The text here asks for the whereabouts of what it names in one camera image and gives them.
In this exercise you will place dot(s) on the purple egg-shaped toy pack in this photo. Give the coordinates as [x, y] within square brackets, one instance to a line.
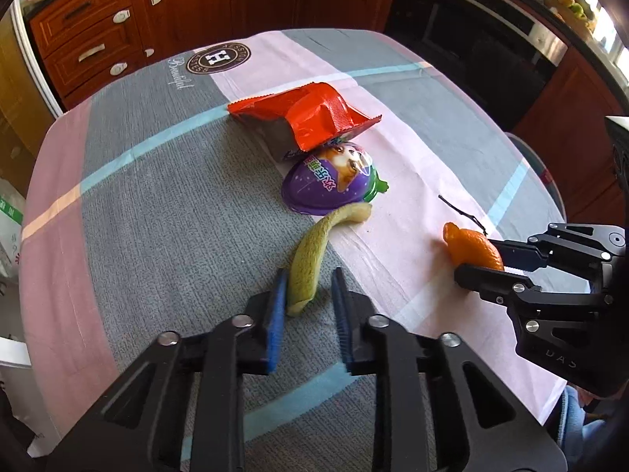
[324, 182]

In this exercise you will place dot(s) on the pink grey striped tablecloth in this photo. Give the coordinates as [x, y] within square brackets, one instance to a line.
[172, 196]

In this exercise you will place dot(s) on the wooden cabinet panel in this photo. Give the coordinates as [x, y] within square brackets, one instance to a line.
[575, 123]

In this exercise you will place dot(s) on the orange fruit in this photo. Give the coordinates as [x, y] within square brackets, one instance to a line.
[471, 248]

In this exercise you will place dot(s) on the wooden base cabinet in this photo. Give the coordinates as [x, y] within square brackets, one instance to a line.
[196, 0]

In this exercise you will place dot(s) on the thin black twig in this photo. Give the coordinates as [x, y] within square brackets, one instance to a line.
[462, 212]

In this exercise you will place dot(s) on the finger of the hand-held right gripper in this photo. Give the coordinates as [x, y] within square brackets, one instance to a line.
[491, 282]
[511, 253]

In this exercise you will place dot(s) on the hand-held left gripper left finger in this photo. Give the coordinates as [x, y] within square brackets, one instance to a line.
[276, 324]

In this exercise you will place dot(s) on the person's right forearm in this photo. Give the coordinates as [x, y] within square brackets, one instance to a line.
[580, 423]

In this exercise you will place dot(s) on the built-in black oven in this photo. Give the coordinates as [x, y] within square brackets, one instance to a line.
[467, 59]

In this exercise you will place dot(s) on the white carton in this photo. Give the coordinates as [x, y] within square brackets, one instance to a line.
[19, 383]

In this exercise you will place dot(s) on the red foil wrapper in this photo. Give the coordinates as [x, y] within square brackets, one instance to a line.
[314, 113]

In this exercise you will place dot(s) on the green white plastic bag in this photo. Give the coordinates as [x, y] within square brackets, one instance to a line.
[11, 226]

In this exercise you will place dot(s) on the yellow green fruit peel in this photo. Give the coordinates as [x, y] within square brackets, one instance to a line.
[307, 260]

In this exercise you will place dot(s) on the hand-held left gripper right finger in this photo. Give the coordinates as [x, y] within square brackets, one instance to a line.
[342, 324]

